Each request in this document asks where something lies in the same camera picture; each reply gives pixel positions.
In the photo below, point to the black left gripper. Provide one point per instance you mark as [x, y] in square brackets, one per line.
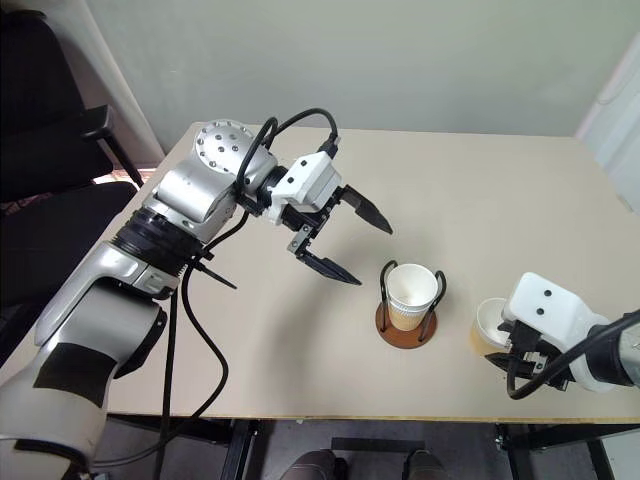
[310, 219]

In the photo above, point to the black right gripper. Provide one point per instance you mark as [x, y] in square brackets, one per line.
[531, 357]

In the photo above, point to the white paper cup tan sleeve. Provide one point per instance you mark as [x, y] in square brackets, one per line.
[486, 325]
[411, 295]

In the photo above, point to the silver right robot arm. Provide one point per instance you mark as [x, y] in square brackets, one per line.
[617, 352]

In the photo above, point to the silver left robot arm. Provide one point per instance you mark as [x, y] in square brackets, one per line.
[190, 192]

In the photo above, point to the dark rounded shape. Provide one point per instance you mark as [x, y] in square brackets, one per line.
[315, 465]
[426, 466]

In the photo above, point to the black office chair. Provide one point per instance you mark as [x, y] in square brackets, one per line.
[40, 125]

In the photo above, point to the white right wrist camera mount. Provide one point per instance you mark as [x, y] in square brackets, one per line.
[545, 312]

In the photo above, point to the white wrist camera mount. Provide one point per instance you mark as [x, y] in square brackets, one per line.
[545, 312]
[315, 175]

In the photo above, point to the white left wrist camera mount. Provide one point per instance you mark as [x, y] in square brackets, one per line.
[315, 175]

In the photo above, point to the black table frame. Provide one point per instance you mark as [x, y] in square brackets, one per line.
[242, 450]

